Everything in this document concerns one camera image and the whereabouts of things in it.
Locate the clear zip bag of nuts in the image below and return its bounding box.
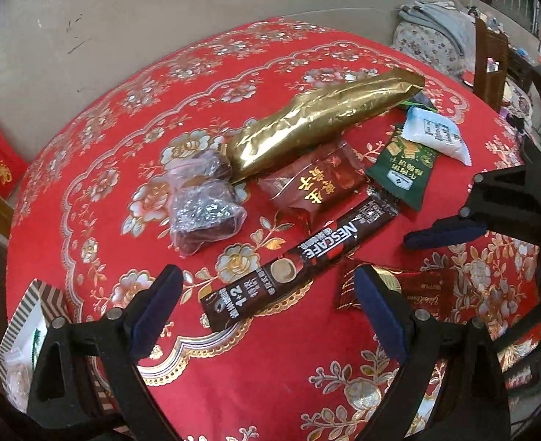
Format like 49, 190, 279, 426
4, 347, 32, 413

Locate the red gold chocolate wrapper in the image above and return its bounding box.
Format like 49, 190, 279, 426
335, 258, 458, 322

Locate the dark green cracker packet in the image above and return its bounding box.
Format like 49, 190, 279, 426
367, 125, 439, 211

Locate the striped white storage box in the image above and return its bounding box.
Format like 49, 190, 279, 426
0, 279, 70, 400

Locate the white blue snack packet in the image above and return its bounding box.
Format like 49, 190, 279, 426
401, 107, 472, 166

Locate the dark red snack packet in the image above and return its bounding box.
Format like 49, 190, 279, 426
257, 139, 366, 233

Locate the brown wooden chair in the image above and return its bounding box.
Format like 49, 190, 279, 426
473, 18, 509, 112

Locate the gold foil snack bag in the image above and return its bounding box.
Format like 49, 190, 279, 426
227, 68, 426, 182

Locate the brown Nescafe coffee stick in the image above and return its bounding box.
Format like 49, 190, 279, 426
202, 187, 399, 333

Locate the floral grey bedding pile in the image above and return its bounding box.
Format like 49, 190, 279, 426
392, 0, 476, 79

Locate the red floral tablecloth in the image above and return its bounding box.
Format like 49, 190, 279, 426
6, 19, 538, 440

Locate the clear bag of red dates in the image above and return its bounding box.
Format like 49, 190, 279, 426
166, 149, 248, 257

